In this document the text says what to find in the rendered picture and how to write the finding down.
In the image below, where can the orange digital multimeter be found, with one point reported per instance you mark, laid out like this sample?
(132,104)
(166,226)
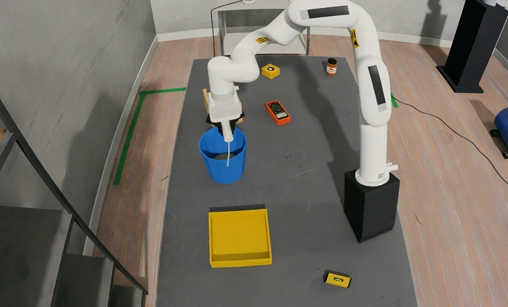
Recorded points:
(277,112)

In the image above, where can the wooden crate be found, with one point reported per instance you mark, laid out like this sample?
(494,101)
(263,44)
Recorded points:
(205,96)

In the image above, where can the yellow shallow tray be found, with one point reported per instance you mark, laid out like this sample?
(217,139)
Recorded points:
(239,238)

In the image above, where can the orange jar with black lid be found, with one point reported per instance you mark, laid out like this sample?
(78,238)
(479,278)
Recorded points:
(331,67)

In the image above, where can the yellow pocket level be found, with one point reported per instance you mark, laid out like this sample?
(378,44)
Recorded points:
(337,280)

